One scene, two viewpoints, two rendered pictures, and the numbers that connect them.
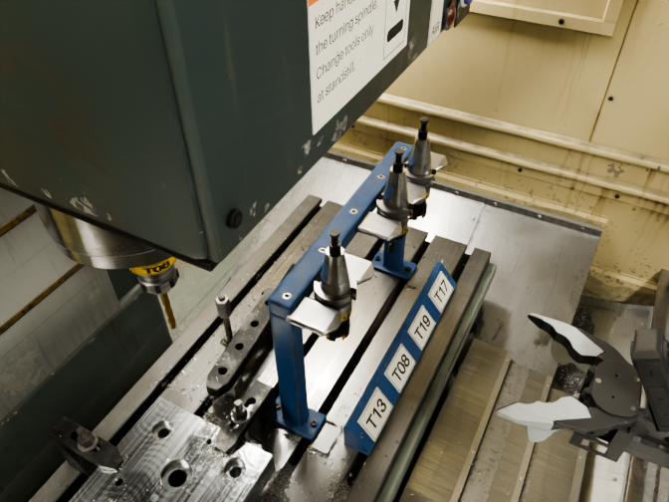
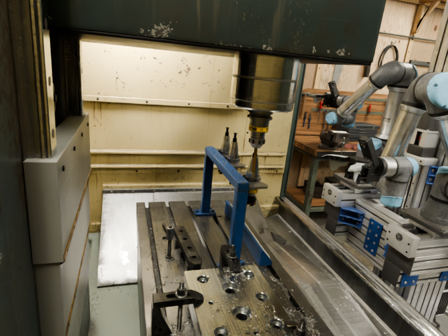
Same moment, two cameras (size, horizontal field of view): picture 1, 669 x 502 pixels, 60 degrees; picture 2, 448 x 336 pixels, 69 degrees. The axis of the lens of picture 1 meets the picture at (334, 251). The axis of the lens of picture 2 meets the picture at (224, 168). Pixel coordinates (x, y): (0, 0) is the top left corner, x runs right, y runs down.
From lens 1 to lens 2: 0.87 m
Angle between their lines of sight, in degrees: 47
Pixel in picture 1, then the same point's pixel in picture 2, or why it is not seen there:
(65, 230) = (279, 93)
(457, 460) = not seen: hidden behind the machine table
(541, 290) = (248, 214)
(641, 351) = (367, 139)
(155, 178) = (371, 35)
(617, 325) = (272, 223)
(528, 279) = not seen: hidden behind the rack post
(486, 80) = (201, 134)
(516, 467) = (297, 265)
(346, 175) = (137, 198)
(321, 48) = not seen: hidden behind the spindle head
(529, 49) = (216, 119)
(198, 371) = (169, 273)
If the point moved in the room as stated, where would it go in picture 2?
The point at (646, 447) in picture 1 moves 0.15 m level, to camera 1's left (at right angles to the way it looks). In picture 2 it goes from (371, 175) to (353, 183)
